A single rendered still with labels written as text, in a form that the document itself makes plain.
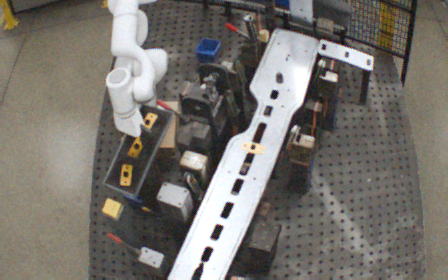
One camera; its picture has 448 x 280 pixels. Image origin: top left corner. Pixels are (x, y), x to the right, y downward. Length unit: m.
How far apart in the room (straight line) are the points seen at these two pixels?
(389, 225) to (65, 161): 2.19
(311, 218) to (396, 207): 0.45
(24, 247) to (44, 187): 0.53
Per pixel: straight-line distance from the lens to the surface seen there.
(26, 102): 4.04
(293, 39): 2.50
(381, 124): 2.63
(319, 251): 2.24
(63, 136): 3.64
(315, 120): 2.30
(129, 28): 1.76
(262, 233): 1.91
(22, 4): 4.80
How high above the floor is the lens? 2.75
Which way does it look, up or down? 54 degrees down
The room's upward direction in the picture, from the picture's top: 6 degrees counter-clockwise
